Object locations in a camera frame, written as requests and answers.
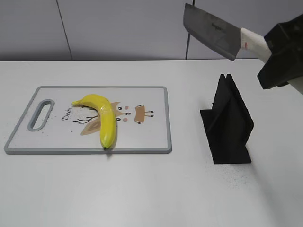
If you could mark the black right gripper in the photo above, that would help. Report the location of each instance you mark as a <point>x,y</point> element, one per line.
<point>285,41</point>

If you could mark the white-handled cleaver knife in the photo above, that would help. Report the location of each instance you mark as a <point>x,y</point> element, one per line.
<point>222,37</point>

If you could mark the yellow plastic banana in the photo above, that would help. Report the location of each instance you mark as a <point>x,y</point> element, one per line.
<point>106,114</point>

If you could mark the black knife stand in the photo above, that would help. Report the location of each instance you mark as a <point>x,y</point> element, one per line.
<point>228,124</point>

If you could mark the white grey-rimmed cutting board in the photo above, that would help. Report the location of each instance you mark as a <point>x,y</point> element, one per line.
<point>51,125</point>

